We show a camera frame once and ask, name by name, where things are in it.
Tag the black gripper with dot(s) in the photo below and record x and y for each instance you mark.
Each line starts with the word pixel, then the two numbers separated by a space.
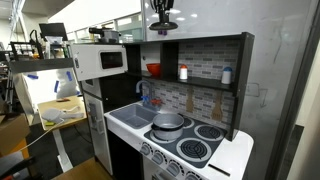
pixel 162 7

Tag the black pot lid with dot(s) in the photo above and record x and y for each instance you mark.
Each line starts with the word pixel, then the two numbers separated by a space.
pixel 163 26

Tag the large grey cooking pot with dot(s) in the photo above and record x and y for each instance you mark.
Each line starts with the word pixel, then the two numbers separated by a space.
pixel 107 35

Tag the grey toy pot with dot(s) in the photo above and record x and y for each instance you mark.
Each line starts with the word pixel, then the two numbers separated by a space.
pixel 167 126

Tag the red bowl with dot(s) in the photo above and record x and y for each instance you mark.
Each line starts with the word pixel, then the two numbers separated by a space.
pixel 154 69

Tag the white shaker red cap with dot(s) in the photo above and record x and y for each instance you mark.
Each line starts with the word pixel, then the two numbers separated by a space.
pixel 183 72

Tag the white toy microwave door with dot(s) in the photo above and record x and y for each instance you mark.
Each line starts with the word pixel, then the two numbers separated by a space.
pixel 98 60

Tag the white shaker blue cap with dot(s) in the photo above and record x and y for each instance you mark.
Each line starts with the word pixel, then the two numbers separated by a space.
pixel 226 75

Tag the toy kitchen playset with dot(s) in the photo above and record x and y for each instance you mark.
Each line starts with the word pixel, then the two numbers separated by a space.
pixel 171 109

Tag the black monitor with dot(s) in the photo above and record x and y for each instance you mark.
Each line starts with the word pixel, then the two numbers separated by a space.
pixel 53 29

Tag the wooden side table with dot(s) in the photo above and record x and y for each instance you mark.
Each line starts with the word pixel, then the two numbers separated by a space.
pixel 72 104

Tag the white stuffed toy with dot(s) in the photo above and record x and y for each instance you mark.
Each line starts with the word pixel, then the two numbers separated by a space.
pixel 56 115

